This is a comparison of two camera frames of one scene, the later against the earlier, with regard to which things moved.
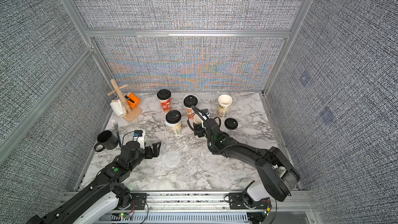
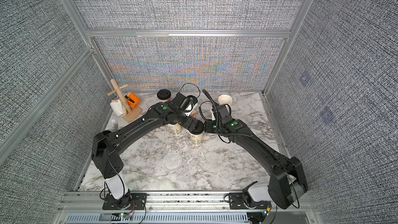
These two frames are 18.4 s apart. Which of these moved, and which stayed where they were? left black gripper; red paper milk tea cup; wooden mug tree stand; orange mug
Moved: left black gripper
Stayed: orange mug; red paper milk tea cup; wooden mug tree stand
